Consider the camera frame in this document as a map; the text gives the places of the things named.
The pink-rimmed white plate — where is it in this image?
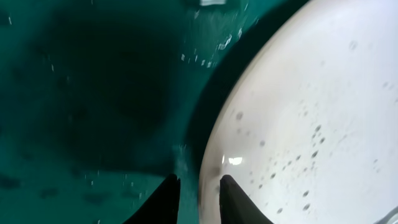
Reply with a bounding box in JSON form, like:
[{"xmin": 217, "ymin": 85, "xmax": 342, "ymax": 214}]
[{"xmin": 198, "ymin": 0, "xmax": 397, "ymax": 223}]

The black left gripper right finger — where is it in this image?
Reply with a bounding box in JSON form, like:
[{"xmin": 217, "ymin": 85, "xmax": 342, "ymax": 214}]
[{"xmin": 219, "ymin": 175, "xmax": 273, "ymax": 224}]

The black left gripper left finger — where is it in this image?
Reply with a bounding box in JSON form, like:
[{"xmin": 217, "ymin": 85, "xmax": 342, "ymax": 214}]
[{"xmin": 123, "ymin": 174, "xmax": 181, "ymax": 224}]

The teal plastic tray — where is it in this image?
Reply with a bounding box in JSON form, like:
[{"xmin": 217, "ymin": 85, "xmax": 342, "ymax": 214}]
[{"xmin": 1, "ymin": 1, "xmax": 303, "ymax": 223}]

